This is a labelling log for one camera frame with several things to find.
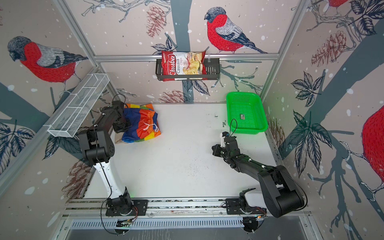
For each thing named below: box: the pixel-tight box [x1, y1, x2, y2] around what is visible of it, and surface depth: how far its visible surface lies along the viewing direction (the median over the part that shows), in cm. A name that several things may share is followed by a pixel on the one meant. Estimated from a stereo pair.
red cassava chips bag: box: [161, 50, 208, 82], surface depth 90 cm
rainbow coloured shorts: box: [121, 103, 162, 143], surface depth 100 cm
